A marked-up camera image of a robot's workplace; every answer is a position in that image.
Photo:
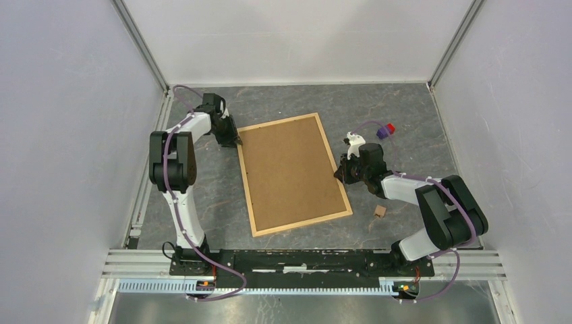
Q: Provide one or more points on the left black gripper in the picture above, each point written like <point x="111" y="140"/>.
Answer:
<point x="233" y="135"/>

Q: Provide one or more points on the small brown cube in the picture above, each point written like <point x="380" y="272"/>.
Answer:
<point x="380" y="211"/>

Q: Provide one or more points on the purple and red block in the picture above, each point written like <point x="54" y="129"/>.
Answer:
<point x="385" y="131"/>

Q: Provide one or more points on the brown backing board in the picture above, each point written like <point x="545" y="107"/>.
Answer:
<point x="290" y="172"/>

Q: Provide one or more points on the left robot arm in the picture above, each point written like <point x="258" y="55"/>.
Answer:
<point x="172" y="169"/>

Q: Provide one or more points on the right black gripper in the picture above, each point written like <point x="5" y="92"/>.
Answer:
<point x="341" y="173"/>

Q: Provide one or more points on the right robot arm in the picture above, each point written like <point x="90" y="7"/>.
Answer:
<point x="451" y="216"/>

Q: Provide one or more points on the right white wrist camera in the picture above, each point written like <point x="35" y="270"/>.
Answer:
<point x="354" y="142"/>

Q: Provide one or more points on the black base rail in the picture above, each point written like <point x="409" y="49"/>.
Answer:
<point x="297" y="270"/>

